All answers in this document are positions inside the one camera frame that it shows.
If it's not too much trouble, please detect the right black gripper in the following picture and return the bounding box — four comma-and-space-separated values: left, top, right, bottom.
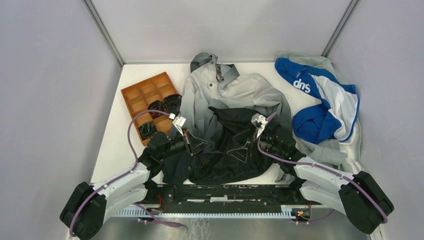
227, 123, 284, 163

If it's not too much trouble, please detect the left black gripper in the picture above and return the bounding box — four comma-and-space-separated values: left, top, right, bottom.
159, 127, 211, 160

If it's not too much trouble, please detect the grey black zip jacket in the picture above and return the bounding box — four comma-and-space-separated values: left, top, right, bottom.
162, 52, 292, 185

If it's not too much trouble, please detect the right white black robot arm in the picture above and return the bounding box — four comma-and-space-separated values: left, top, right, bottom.
229, 127, 395, 234

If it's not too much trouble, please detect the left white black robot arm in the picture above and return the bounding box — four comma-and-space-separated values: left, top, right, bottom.
59, 128, 210, 240

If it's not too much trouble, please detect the blue white jacket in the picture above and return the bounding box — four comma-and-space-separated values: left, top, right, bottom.
274, 57, 360, 144

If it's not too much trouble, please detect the orange compartment tray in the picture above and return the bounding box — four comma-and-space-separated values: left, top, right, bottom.
120, 72, 178, 147

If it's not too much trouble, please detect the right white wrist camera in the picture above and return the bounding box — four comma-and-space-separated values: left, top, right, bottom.
251, 113, 268, 139

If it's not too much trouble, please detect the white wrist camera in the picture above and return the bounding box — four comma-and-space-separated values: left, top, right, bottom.
168, 113, 187, 136
251, 113, 268, 139

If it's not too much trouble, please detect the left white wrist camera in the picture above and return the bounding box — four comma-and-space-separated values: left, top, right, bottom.
168, 113, 187, 136

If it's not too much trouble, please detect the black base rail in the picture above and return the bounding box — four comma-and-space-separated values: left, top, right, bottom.
141, 184, 314, 214

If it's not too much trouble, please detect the white slotted cable duct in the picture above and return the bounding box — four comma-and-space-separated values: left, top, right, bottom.
113, 205, 296, 220

